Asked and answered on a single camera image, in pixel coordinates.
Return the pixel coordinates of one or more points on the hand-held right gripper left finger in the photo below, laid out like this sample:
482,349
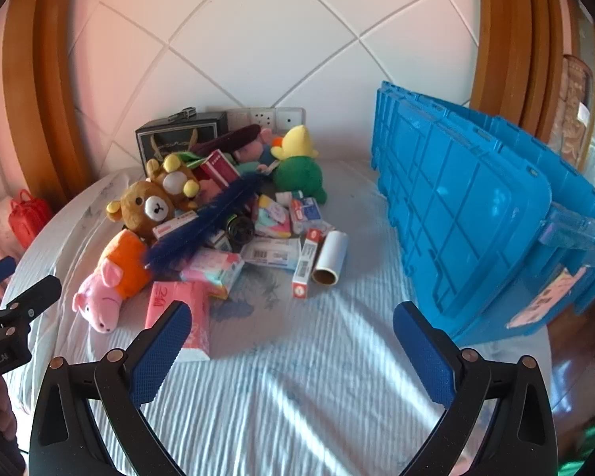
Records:
158,352

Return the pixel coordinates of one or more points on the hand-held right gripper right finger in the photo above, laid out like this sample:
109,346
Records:
424,352

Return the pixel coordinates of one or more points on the pink tissue pack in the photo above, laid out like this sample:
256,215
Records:
188,297

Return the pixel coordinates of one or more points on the pink pig plush orange dress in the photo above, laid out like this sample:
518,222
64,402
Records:
104,292

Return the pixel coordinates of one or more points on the pink pastel box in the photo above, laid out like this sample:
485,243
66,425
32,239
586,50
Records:
213,270

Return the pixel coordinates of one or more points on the white paper roll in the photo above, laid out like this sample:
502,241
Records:
332,258

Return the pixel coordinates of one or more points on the blue feather duster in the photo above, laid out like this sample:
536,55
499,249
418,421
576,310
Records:
203,223

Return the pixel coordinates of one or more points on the brown bear plush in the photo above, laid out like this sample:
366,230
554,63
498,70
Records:
144,208

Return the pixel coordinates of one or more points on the white barcode box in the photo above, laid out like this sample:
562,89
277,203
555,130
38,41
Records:
272,253

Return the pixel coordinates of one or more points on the blue plastic crate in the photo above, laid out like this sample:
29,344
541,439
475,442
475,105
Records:
476,208

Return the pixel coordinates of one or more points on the colourful sanitary pad pack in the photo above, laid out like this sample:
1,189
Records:
272,218

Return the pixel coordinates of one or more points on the red white carton box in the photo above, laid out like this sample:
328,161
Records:
220,168

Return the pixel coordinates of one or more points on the white marble desktop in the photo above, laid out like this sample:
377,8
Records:
79,203

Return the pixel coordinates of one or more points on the small red bag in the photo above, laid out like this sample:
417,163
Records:
29,218

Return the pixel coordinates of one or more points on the small white box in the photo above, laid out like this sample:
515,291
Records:
220,243

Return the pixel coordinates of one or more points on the blue striped table cloth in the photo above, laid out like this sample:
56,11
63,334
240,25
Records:
297,382

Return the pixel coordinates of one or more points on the long white red box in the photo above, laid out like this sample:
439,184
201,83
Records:
307,263

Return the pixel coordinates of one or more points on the green cloth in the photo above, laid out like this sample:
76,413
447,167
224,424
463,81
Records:
590,446

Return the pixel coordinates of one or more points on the green plush leaf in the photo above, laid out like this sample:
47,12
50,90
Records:
193,159

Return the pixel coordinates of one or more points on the white medicine bottle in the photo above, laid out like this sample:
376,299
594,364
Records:
287,197

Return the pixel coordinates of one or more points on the black gift box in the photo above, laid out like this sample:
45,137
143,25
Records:
178,136

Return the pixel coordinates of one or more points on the yellow green plush duck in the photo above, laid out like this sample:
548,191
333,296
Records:
297,171

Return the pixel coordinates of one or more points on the pink pig plush blue dress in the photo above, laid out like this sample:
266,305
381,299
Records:
255,151

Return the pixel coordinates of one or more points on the grey metal clip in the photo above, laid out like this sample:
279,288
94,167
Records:
181,115

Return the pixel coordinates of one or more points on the carved wooden panel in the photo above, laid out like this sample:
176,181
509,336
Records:
577,109

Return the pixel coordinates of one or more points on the orange wooden frame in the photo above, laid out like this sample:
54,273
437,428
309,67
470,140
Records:
44,84
515,34

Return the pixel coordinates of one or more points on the white wall plate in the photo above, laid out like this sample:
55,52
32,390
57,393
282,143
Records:
238,119

